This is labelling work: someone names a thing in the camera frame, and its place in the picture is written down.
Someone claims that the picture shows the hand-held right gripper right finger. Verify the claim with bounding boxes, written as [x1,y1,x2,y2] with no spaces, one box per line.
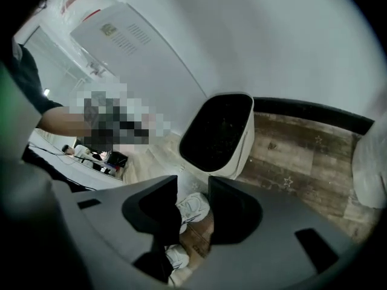
[187,175,359,288]

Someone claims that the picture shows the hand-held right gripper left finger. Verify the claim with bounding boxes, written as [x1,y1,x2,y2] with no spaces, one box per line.
[71,175,183,265]

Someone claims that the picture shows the white container with black inside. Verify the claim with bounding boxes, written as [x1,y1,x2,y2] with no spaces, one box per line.
[178,92,255,181]

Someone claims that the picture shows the person's left forearm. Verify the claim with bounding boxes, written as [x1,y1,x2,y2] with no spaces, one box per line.
[38,105,93,138]

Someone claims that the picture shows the white table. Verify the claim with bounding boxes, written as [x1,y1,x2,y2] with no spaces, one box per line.
[27,130,125,190]

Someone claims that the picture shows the black box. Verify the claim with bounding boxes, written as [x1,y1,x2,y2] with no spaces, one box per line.
[106,150,129,169]

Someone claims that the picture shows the person's black trouser leg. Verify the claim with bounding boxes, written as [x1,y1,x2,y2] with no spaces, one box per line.
[132,202,183,285]

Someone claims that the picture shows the person's white sneaker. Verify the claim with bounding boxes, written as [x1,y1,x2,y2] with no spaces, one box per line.
[165,244,192,271]
[175,192,211,234]

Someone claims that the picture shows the white soft bag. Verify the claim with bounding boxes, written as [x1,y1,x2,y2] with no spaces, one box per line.
[351,120,387,210]

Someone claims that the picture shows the black baseboard strip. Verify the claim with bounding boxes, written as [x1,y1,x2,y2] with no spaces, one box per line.
[253,96,376,136]

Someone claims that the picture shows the white panel with printed label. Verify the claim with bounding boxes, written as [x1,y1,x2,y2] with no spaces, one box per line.
[70,2,210,100]

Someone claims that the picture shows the person's black shirt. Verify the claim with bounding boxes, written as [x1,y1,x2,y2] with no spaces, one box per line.
[5,37,64,116]

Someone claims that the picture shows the clear plastic bag red print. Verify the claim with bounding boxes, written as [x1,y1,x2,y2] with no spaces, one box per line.
[57,0,105,24]

